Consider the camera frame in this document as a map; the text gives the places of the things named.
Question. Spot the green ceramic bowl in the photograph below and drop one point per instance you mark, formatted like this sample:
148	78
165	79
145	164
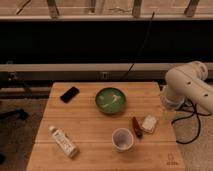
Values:
110	100

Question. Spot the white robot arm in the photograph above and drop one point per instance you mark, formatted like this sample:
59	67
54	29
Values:
187	81

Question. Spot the black phone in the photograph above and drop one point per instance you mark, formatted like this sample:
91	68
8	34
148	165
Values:
69	94

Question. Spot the dark red chili pepper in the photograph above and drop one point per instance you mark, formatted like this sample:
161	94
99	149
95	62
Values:
136	127

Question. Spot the white paper cup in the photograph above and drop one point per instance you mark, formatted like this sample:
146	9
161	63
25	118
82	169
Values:
122	139

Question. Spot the white plastic bottle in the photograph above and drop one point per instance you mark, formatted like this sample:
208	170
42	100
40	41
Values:
64	142

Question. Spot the thin black diagonal rod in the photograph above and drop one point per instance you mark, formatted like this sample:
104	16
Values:
141	48

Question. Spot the black office chair base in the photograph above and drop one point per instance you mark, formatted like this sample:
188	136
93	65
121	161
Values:
20	113

